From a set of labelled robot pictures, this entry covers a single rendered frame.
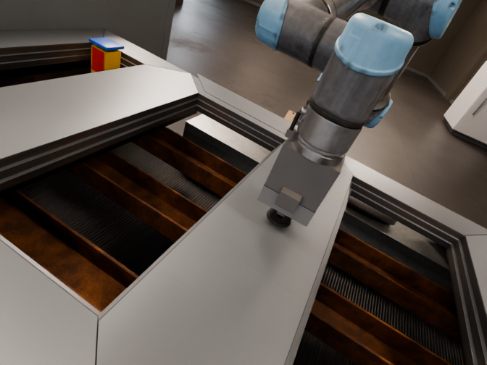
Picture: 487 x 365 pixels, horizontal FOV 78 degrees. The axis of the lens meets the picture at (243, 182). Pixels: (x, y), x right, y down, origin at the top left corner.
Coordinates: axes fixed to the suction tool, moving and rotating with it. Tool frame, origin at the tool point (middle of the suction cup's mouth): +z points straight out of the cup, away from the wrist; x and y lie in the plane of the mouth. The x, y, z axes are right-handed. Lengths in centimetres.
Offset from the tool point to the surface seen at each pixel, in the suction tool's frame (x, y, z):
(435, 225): 26.3, 31.2, -0.1
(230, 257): -12.6, -3.2, -1.3
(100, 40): 24, -61, -4
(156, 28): 70, -77, 0
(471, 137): 529, 212, 79
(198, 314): -21.8, -2.7, -1.3
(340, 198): 15.1, 9.0, -1.2
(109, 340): -28.7, -8.4, -1.3
